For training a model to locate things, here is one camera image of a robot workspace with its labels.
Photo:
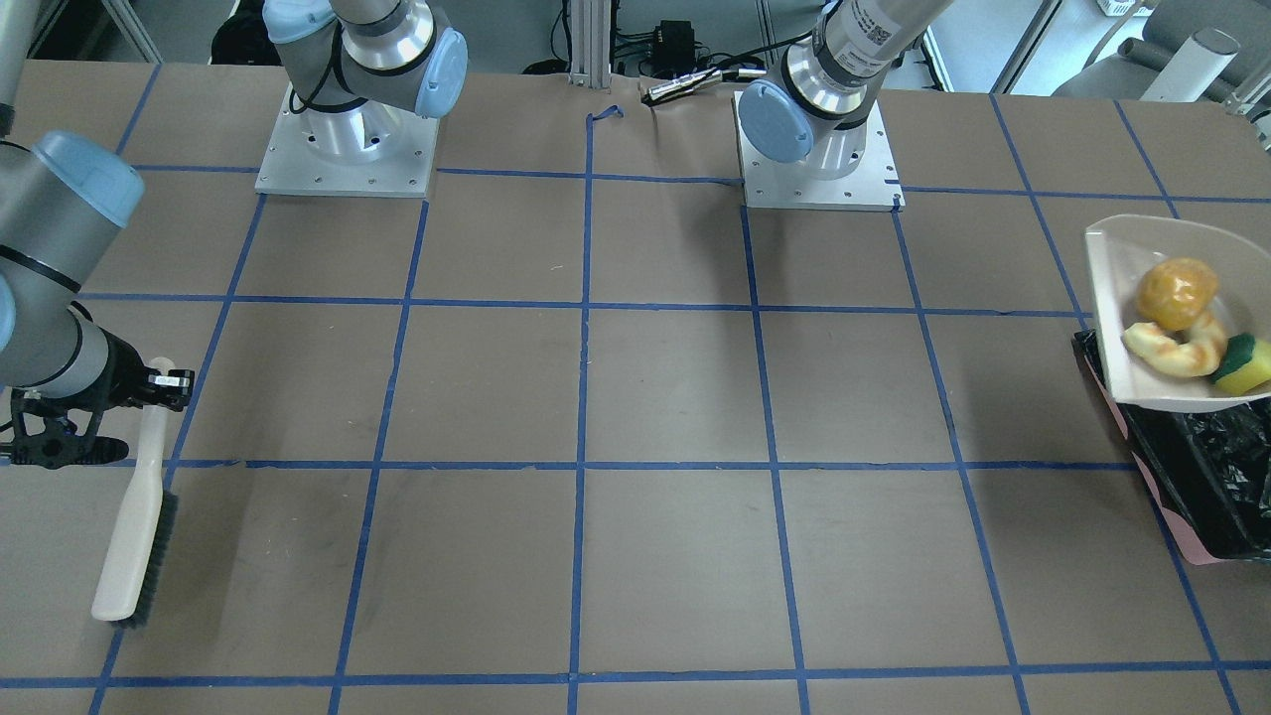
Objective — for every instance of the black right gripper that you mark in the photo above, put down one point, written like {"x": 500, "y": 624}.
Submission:
{"x": 118, "y": 371}

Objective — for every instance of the white hand brush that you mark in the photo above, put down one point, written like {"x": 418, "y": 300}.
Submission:
{"x": 143, "y": 527}

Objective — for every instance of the white plastic dustpan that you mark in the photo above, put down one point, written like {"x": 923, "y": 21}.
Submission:
{"x": 1120, "y": 249}

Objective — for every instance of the yellow green sponge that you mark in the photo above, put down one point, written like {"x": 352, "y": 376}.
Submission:
{"x": 1244, "y": 367}

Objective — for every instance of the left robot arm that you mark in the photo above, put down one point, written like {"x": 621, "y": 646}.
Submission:
{"x": 813, "y": 109}

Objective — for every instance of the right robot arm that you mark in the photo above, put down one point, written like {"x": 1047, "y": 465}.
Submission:
{"x": 369, "y": 80}

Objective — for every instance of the black lined trash bin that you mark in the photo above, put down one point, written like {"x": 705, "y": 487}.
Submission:
{"x": 1208, "y": 472}

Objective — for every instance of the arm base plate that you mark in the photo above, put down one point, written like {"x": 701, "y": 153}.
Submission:
{"x": 855, "y": 172}
{"x": 372, "y": 151}

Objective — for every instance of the aluminium frame post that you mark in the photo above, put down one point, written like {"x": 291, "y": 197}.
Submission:
{"x": 590, "y": 40}

